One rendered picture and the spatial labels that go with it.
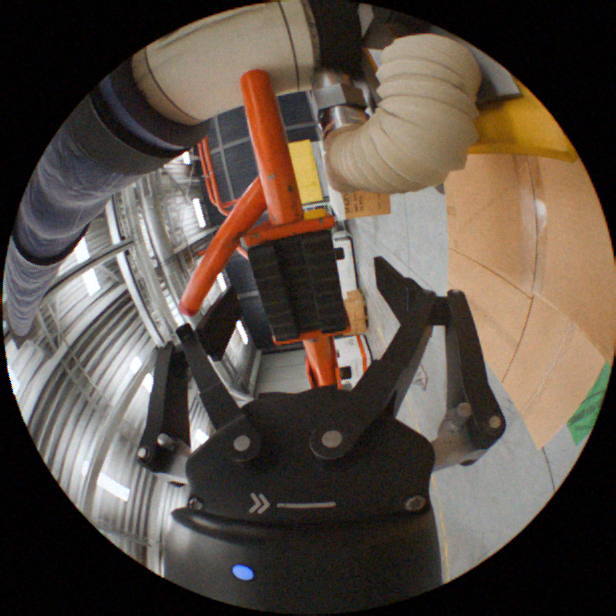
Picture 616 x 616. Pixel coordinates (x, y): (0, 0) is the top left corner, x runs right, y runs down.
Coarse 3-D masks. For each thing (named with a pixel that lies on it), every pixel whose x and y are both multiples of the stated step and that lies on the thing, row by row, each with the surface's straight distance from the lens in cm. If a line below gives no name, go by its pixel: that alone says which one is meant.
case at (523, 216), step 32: (480, 160) 38; (512, 160) 33; (544, 160) 30; (576, 160) 29; (480, 192) 38; (512, 192) 34; (544, 192) 30; (576, 192) 28; (480, 224) 39; (512, 224) 34; (544, 224) 30; (576, 224) 28; (480, 256) 40; (512, 256) 35; (544, 256) 31; (576, 256) 28; (608, 256) 27; (544, 288) 32; (576, 288) 29; (608, 288) 28; (576, 320) 30; (608, 320) 28; (608, 352) 29
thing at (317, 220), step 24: (312, 216) 15; (240, 240) 14; (264, 240) 14; (288, 240) 13; (312, 240) 13; (264, 264) 13; (288, 264) 14; (312, 264) 13; (336, 264) 13; (264, 288) 14; (288, 288) 14; (312, 288) 14; (336, 288) 14; (288, 312) 14; (312, 312) 15; (336, 312) 14; (288, 336) 15; (312, 336) 16
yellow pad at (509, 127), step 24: (384, 24) 16; (408, 24) 15; (432, 24) 16; (504, 72) 12; (480, 96) 12; (504, 96) 12; (528, 96) 11; (480, 120) 13; (504, 120) 12; (528, 120) 11; (552, 120) 11; (480, 144) 13; (504, 144) 12; (528, 144) 11; (552, 144) 10
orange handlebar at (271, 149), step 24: (264, 72) 18; (264, 96) 16; (264, 120) 15; (264, 144) 15; (264, 168) 15; (288, 168) 15; (264, 192) 15; (288, 192) 14; (288, 216) 14; (312, 360) 19; (336, 360) 21; (312, 384) 21
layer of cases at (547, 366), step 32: (448, 192) 114; (448, 224) 118; (448, 256) 122; (448, 288) 127; (480, 288) 103; (512, 288) 88; (480, 320) 107; (512, 320) 91; (544, 320) 80; (512, 352) 94; (544, 352) 83; (576, 352) 76; (512, 384) 98; (544, 384) 86; (576, 384) 78; (544, 416) 90
